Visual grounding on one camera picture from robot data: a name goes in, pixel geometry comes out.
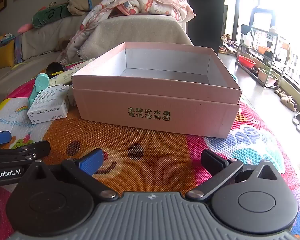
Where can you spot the black plastic gadget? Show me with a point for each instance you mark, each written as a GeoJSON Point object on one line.
{"type": "Point", "coordinates": [53, 67]}

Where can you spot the beige sofa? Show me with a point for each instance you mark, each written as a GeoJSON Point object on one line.
{"type": "Point", "coordinates": [40, 40]}

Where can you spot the teal plastic clip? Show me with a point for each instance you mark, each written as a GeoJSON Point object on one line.
{"type": "Point", "coordinates": [41, 81]}

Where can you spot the yellow cushion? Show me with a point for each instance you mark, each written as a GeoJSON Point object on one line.
{"type": "Point", "coordinates": [3, 55]}

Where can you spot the pink cardboard box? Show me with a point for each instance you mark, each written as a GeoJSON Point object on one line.
{"type": "Point", "coordinates": [152, 100]}

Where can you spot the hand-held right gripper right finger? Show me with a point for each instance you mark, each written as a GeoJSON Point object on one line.
{"type": "Point", "coordinates": [212, 161]}

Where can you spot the white labelled carton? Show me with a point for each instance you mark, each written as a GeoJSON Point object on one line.
{"type": "Point", "coordinates": [50, 105]}

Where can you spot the striped cloth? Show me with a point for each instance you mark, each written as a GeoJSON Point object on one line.
{"type": "Point", "coordinates": [18, 47]}

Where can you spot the colourful toy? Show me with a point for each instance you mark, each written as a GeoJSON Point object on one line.
{"type": "Point", "coordinates": [2, 38]}

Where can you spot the potted plant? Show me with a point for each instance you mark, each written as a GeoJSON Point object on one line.
{"type": "Point", "coordinates": [266, 76]}

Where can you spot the pile of shoes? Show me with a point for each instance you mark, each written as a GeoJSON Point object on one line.
{"type": "Point", "coordinates": [227, 43]}

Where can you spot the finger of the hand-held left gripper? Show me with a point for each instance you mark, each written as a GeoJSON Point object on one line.
{"type": "Point", "coordinates": [0, 138]}
{"type": "Point", "coordinates": [27, 150]}

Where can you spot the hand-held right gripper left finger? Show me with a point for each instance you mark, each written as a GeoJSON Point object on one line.
{"type": "Point", "coordinates": [92, 163]}

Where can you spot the green plush toy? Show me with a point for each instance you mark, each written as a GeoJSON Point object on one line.
{"type": "Point", "coordinates": [50, 13]}

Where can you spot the metal rack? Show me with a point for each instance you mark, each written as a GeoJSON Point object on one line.
{"type": "Point", "coordinates": [264, 42]}

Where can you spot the pink printed blanket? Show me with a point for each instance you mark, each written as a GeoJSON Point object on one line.
{"type": "Point", "coordinates": [150, 2]}

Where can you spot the red basin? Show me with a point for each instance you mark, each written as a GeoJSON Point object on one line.
{"type": "Point", "coordinates": [246, 62]}

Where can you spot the pair of beige shoes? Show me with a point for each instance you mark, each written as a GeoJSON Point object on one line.
{"type": "Point", "coordinates": [287, 100]}

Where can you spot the cream tube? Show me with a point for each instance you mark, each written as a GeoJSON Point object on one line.
{"type": "Point", "coordinates": [72, 71]}

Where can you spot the colourful play mat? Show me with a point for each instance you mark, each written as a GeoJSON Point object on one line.
{"type": "Point", "coordinates": [150, 140]}

